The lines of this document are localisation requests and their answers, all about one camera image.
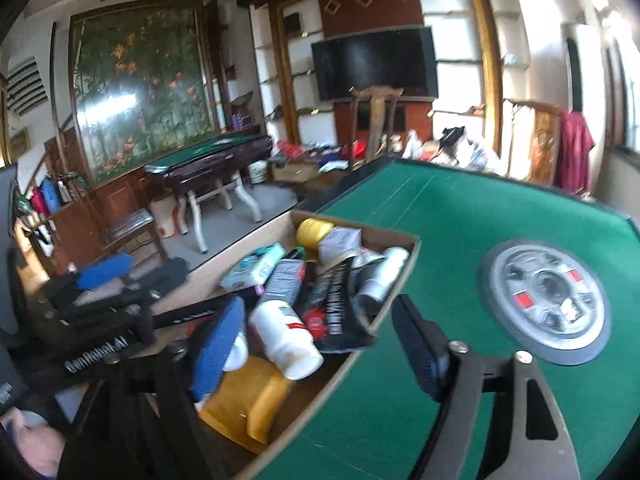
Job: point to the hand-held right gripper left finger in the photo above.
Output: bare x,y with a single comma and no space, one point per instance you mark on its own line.
215,345

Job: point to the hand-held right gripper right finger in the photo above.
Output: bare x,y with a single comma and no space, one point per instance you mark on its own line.
420,350

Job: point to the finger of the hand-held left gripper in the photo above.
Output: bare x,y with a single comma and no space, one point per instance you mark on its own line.
105,270
160,275

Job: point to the yellow snack packet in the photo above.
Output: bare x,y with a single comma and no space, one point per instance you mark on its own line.
250,400

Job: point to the white bottle red label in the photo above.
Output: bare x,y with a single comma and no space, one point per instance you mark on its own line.
285,335

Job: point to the silver white bottle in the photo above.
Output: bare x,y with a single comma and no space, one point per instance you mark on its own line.
382,280

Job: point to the teal packet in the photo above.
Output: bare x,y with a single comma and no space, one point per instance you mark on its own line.
250,270

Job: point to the black packet red print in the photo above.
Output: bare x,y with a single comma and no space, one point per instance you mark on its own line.
335,310

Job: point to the grey printed packet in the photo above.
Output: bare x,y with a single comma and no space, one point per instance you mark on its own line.
285,280

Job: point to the person's left hand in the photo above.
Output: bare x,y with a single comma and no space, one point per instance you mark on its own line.
30,442

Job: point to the dark wooden chair cushioned seat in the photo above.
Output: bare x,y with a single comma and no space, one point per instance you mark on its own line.
130,225

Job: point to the blue bag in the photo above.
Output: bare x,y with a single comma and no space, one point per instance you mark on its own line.
49,192

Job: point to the small white box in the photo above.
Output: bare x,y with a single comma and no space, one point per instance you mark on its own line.
340,245

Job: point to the green topped mahjong table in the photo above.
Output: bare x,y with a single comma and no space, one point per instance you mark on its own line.
210,152

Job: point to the round grey table panel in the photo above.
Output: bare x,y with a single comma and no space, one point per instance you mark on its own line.
545,300

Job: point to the white bucket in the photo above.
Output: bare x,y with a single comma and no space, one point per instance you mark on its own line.
259,172

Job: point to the cardboard box with clutter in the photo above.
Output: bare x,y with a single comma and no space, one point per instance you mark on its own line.
295,170

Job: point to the framed flower painting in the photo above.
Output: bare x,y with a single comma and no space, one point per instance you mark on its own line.
140,85

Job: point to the white plastic bag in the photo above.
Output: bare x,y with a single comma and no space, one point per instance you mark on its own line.
412,144

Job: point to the black and white cloth pile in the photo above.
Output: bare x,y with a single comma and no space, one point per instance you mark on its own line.
465,147

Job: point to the carved wooden chair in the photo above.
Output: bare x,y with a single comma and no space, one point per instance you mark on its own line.
542,140

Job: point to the red cloth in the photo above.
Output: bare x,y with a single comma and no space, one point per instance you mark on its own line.
575,150

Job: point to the black television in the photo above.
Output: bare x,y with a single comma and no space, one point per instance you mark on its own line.
375,62

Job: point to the white standing air conditioner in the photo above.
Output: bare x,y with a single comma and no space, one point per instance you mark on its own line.
585,65

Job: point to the white wall air vent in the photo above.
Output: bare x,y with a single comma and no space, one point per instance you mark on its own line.
27,85

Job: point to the gold framed wall shelf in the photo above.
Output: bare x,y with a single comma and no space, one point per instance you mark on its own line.
460,25

